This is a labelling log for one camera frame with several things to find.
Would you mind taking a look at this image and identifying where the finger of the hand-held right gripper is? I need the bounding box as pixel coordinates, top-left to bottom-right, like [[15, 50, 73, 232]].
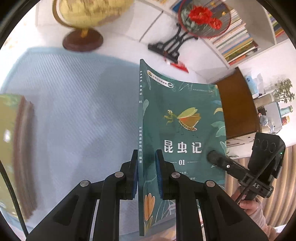
[[206, 150, 251, 184]]

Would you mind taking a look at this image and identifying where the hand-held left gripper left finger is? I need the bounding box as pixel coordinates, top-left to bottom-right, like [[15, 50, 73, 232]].
[[25, 149, 138, 241]]

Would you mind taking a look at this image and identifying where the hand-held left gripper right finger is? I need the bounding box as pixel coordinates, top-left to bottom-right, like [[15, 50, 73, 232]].
[[155, 149, 269, 241]]

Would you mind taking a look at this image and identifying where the teal mantis book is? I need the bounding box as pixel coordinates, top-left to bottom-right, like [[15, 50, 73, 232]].
[[138, 59, 228, 237]]

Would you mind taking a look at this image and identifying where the stack of books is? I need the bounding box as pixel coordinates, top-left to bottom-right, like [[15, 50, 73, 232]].
[[0, 93, 38, 220]]

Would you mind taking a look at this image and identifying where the person's right hand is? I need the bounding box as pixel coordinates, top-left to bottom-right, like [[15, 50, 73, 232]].
[[231, 187, 263, 218]]

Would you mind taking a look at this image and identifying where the grey appliance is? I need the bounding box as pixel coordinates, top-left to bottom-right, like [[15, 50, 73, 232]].
[[253, 93, 283, 135]]

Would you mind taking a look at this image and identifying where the green glass bottle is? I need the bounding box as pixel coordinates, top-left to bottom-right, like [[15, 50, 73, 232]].
[[279, 105, 294, 117]]

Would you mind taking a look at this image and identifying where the brown wooden cabinet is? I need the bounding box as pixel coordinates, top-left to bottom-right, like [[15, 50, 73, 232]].
[[212, 67, 262, 140]]

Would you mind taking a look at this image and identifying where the green potted plant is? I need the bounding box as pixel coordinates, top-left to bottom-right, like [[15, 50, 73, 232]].
[[272, 78, 295, 104]]

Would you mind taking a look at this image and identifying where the light blue tissue pack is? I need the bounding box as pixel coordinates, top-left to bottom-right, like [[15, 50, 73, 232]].
[[245, 72, 264, 99]]

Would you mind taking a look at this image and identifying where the light blue quilted mat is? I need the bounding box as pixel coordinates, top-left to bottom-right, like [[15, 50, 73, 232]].
[[0, 46, 141, 235]]

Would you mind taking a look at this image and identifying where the red tassel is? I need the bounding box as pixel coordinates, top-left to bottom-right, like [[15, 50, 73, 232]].
[[165, 59, 189, 74]]

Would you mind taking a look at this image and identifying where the round fan with red flowers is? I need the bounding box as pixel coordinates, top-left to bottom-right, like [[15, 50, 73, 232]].
[[170, 0, 260, 66]]

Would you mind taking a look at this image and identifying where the black carved fan stand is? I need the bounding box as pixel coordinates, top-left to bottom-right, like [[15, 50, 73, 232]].
[[147, 22, 199, 65]]

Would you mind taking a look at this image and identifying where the antique yellow desk globe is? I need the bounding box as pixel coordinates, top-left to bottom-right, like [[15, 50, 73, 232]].
[[52, 0, 134, 52]]

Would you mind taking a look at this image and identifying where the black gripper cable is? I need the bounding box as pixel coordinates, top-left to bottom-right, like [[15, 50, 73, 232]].
[[0, 160, 29, 234]]

